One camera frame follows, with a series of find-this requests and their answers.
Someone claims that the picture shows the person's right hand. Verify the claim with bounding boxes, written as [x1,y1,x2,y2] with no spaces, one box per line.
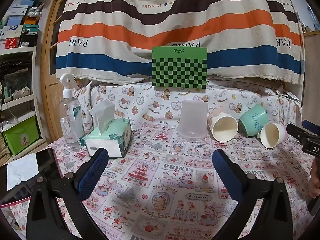
[310,159,320,199]

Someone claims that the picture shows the green checkered board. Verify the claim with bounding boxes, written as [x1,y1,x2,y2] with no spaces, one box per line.
[152,46,208,89]

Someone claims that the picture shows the small pink cup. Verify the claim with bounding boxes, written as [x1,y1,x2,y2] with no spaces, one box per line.
[260,122,287,150]

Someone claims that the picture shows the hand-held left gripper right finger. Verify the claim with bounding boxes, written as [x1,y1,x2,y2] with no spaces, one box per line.
[212,149,294,240]

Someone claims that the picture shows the green tissue pack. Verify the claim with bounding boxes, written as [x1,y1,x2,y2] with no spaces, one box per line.
[84,99,132,158]

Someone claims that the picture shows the bear print cloth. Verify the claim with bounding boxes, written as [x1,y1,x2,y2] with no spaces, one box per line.
[75,78,303,142]

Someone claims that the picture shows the green storage box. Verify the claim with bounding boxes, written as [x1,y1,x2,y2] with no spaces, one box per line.
[2,117,41,156]

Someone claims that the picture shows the stack of boxes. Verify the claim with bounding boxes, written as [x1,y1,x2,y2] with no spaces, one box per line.
[0,0,50,50]

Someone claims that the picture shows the striped cloth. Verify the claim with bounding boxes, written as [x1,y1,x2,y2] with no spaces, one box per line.
[55,0,306,85]

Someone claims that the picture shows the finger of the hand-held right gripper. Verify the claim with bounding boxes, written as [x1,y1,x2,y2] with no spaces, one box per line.
[286,123,312,141]
[302,120,320,133]

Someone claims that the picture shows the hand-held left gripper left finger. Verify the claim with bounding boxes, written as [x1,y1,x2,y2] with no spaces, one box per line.
[26,148,109,240]

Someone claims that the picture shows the white shelf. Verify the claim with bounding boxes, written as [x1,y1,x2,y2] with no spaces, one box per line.
[0,45,40,160]

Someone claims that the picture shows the cream cup with pink outside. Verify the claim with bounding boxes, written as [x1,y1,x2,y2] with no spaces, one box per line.
[207,109,239,142]

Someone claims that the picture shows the strawberry print tablecloth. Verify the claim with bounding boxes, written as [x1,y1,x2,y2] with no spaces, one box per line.
[46,122,320,240]

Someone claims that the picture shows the white paper sheet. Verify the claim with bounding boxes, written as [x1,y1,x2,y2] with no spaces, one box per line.
[7,153,39,191]

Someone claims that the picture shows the mint green cup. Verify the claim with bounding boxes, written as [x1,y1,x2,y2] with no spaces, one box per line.
[238,104,269,137]

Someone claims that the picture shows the white cord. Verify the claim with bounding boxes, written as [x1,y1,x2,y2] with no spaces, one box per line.
[276,84,298,102]

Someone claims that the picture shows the translucent plastic cup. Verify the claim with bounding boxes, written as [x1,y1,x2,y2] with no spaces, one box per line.
[177,100,208,140]

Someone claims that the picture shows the clear spray bottle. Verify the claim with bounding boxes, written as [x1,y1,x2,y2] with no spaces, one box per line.
[59,74,87,152]

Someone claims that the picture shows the wooden door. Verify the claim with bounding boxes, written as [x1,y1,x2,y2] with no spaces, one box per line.
[41,0,93,140]

